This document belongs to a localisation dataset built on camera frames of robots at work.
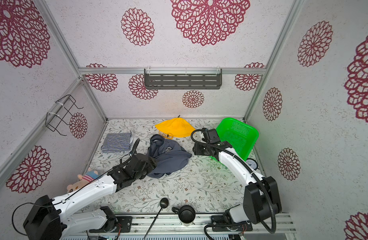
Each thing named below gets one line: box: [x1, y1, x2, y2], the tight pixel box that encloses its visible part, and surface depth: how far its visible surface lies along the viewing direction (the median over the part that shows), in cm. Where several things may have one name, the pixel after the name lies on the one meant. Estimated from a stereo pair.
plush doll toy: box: [67, 168, 100, 194], surface depth 84 cm
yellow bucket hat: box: [155, 117, 196, 138], surface depth 115 cm
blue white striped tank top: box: [101, 130, 133, 153], surface depth 105 cm
